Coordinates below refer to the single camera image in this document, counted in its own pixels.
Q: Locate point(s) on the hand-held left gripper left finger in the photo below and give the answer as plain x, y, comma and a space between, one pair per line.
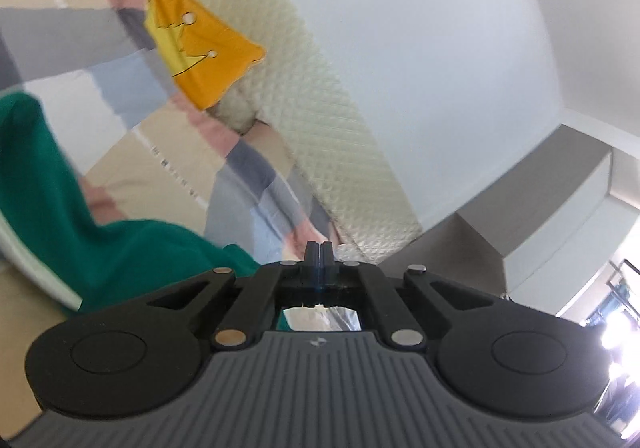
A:
311, 258

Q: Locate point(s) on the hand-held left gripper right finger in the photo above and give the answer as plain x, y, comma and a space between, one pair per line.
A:
326, 258

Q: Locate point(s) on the green hoodie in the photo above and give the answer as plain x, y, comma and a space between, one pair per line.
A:
55, 208

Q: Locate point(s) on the cream quilted headboard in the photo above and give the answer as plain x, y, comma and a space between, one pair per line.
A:
310, 92

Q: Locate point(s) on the cream pillow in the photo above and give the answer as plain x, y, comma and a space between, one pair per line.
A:
235, 110

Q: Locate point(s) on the patchwork pastel blanket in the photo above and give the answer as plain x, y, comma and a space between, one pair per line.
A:
150, 167

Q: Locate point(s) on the grey cabinet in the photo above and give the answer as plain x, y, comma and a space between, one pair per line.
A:
540, 208

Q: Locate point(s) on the yellow pillow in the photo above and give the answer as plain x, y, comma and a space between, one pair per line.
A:
200, 52

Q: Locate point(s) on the bright window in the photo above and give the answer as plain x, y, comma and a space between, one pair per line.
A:
617, 328

